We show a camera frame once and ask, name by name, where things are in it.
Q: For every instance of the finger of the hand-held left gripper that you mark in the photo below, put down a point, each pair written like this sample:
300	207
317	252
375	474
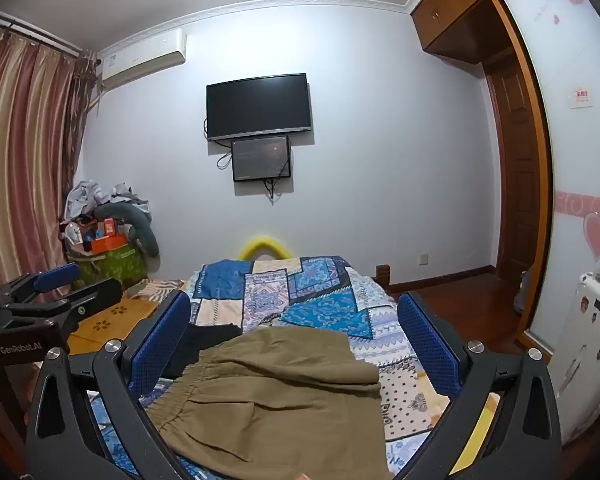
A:
55	277
92	300

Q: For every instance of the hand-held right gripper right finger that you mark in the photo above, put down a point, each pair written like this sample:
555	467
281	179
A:
425	340

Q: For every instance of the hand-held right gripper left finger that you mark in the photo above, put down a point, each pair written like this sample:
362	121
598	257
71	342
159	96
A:
162	345

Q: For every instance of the khaki pants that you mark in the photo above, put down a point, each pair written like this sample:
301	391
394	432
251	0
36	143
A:
280	400

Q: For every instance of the small wooden table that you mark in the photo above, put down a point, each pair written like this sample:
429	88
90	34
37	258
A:
115	325

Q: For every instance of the black cloth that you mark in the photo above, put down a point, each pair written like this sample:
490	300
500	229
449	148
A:
205	345

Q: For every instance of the orange box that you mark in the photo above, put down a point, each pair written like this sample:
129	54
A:
107	245

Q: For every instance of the red box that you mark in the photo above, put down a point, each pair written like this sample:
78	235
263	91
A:
110	227

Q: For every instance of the grey long pillow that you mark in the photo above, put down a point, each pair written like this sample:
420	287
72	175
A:
142	232

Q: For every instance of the pile of grey clothes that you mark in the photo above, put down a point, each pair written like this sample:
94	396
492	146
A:
87	195

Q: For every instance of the blue patchwork blanket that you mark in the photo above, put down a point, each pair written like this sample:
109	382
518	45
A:
325	305

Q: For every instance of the grey bag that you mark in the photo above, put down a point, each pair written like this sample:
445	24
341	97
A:
521	295

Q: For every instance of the yellow bed sheet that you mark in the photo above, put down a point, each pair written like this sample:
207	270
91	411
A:
475	435

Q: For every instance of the pink striped curtain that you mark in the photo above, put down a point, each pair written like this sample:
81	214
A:
25	160

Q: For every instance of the yellow hoop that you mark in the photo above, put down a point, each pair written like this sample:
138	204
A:
264	245

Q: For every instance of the white sticker-covered cabinet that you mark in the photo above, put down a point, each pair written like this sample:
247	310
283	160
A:
585	350

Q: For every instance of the wooden door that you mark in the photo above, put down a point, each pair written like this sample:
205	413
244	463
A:
517	170

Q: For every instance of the white air conditioner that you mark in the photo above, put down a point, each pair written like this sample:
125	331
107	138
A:
140	60

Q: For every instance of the white heart-print sliding door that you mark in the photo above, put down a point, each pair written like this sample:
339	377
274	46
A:
575	160

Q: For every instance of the curtain rod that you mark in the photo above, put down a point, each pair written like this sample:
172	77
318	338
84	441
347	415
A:
40	32

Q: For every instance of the wooden overhead cabinet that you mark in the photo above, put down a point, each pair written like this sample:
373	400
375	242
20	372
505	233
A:
455	10

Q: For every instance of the wooden bed post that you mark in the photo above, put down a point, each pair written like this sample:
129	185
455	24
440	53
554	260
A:
383	276

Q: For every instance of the wall socket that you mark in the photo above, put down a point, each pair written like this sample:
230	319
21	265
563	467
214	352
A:
422	259

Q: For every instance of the small black wall monitor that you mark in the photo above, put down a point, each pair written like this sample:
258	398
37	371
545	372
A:
260	160

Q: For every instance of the black wall television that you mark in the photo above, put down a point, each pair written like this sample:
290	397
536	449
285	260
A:
259	106

